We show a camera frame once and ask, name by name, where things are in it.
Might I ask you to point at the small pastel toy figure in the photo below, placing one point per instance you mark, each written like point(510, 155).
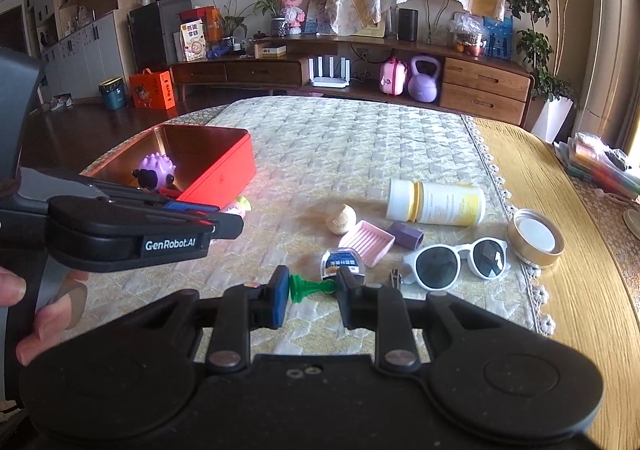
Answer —
point(241, 206)

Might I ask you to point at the clear plastic bag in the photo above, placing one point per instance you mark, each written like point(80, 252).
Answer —
point(467, 33)

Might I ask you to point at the pair of shoes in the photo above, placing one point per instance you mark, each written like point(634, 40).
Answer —
point(57, 104)

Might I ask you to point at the pink soap dish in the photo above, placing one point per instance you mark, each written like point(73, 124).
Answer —
point(367, 242)

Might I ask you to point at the wooden media console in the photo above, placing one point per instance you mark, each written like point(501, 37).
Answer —
point(480, 80)

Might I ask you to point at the white router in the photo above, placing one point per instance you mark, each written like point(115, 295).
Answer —
point(329, 75)

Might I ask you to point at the potted tree white pot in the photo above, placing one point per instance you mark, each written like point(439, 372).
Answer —
point(555, 115)

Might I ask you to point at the metal nail clipper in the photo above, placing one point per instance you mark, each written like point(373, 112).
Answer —
point(397, 277)

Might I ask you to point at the black cylinder speaker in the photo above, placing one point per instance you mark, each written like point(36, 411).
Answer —
point(408, 24)

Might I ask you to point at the purple kettlebell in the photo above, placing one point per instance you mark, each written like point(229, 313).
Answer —
point(424, 83)

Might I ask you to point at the purple hexagonal cap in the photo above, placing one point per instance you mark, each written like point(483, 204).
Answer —
point(406, 235)

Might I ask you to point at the pink toy suitcase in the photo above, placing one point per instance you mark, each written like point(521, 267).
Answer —
point(391, 78)

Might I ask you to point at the standing air conditioner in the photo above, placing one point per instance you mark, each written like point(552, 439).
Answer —
point(610, 30)

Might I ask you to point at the purple spiky toy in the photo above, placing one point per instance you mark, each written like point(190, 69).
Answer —
point(157, 165)

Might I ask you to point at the white sunglasses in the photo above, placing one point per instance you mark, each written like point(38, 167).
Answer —
point(440, 267)

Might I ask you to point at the small blue white packet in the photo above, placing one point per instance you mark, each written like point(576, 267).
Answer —
point(340, 262)

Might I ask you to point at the white snack bag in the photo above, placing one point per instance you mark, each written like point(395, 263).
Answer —
point(192, 43)

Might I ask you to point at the blue toy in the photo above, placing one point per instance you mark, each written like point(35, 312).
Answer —
point(219, 51)

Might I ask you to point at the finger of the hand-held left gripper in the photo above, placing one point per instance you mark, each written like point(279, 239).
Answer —
point(192, 206)
point(225, 225)

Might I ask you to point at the green plastic chess piece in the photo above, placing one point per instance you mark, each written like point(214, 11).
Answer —
point(305, 287)

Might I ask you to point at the orange red carton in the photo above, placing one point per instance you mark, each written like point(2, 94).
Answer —
point(202, 18)

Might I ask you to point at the stack of colourful packets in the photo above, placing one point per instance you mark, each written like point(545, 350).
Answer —
point(595, 158)

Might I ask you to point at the white plate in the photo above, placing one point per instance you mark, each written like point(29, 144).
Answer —
point(633, 225)

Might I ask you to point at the small green potted plant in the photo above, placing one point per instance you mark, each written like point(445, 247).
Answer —
point(231, 28)

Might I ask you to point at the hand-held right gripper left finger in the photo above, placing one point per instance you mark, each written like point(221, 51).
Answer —
point(281, 297)

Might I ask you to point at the pink plush doll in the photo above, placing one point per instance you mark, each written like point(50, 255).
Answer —
point(291, 8)

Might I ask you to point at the potted orchid plant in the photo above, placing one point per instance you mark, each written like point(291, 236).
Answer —
point(277, 25)

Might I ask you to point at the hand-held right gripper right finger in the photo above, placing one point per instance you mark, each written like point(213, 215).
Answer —
point(346, 301)

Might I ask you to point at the person's left hand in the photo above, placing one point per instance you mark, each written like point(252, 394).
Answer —
point(47, 325)

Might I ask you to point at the black mini fridge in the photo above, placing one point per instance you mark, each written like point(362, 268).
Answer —
point(150, 40)

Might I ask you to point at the blue desk calendar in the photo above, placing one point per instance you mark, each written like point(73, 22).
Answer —
point(317, 18)

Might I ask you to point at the red tin box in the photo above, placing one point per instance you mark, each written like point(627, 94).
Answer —
point(220, 165)

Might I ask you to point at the teal bin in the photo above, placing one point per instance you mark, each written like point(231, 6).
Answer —
point(112, 95)

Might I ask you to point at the yellow woven table cover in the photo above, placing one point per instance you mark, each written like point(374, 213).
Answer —
point(575, 330)

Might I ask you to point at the white pill bottle yellow label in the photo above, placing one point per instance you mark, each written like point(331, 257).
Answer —
point(440, 202)

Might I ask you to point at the small white box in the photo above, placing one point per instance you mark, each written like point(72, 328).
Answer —
point(274, 50)

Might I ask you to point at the orange gift box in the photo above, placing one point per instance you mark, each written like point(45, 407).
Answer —
point(152, 90)

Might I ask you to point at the wall cabinet with shelves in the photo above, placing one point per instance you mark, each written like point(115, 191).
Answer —
point(80, 45)

